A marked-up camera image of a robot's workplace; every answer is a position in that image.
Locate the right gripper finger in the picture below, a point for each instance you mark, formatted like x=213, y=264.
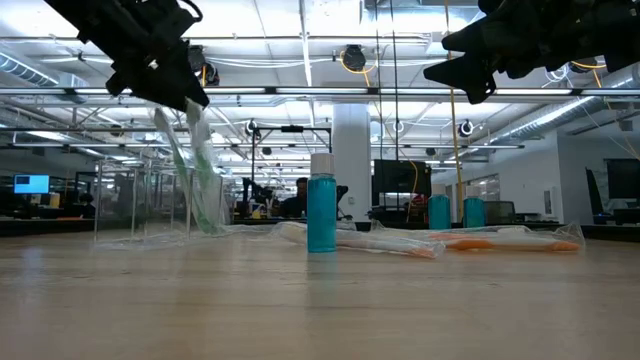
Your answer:
x=470, y=75
x=480, y=37

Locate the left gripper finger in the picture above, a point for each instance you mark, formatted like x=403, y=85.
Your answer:
x=152, y=87
x=185, y=70

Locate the green toothbrush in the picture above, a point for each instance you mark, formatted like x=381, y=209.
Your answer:
x=202, y=165
x=181, y=165

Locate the blue mouthwash bottle white cap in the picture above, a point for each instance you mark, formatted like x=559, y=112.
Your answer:
x=439, y=212
x=321, y=215
x=473, y=212

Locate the orange toothbrush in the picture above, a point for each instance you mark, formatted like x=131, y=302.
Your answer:
x=435, y=235
x=475, y=245
x=380, y=245

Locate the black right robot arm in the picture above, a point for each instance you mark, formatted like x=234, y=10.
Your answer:
x=620, y=30

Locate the black background robot arm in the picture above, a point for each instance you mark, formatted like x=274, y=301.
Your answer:
x=257, y=190

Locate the small black ceiling reel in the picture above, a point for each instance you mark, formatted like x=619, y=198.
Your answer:
x=466, y=128
x=251, y=128

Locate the black television screen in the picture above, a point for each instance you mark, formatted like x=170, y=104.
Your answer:
x=400, y=177

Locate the clear plastic bag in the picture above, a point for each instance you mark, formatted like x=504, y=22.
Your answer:
x=120, y=210

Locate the person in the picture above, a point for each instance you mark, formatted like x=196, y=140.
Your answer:
x=86, y=205
x=299, y=200

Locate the white round building column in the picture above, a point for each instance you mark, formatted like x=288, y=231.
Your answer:
x=351, y=140

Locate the yellow container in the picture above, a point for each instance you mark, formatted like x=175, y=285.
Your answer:
x=54, y=200

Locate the blue lit computer monitor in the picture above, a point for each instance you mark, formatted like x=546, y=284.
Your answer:
x=31, y=184

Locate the clear plastic wrapper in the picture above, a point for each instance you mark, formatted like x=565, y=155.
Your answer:
x=250, y=230

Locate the black gantry frame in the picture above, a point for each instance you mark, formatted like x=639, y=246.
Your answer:
x=292, y=129

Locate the dark wall monitor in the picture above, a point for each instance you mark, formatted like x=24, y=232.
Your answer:
x=624, y=179

